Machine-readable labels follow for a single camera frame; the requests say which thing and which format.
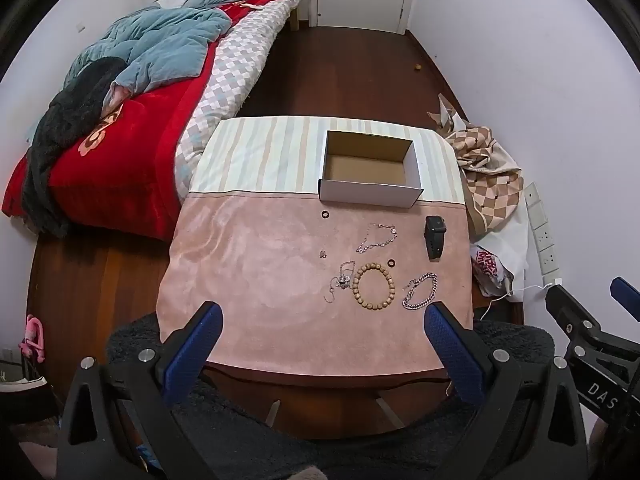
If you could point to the checkered bed sheet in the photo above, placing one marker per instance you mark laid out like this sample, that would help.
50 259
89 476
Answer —
230 75

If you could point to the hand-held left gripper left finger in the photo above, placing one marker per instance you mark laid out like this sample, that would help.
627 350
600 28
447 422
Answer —
197 340

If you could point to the white cardboard box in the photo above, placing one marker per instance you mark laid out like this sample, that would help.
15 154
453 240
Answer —
367 172

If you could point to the bed with red blanket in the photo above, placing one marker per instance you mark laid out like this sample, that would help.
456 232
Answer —
135 155

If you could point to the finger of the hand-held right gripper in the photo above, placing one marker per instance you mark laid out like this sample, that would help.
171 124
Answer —
567 307
625 296

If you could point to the white wall sockets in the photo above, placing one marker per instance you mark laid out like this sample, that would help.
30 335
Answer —
542 235

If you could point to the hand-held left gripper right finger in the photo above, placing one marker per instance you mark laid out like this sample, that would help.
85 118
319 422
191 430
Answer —
450 345

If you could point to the brown checkered cloth bag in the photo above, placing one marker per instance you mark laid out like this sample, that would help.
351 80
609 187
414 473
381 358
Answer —
492 170

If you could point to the white bag with red print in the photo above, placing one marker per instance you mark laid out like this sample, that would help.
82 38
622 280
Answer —
490 270

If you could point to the pink garment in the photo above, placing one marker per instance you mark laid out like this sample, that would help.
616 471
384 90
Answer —
114 97

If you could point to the black smartwatch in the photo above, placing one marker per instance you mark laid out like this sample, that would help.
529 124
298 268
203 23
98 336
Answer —
434 237

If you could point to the black fleece blanket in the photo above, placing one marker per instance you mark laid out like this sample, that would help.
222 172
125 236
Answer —
65 125

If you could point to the dark grey fuzzy rug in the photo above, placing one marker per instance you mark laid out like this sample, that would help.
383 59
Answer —
260 425

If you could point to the blue quilt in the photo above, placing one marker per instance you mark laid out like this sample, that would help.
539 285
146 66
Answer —
165 45

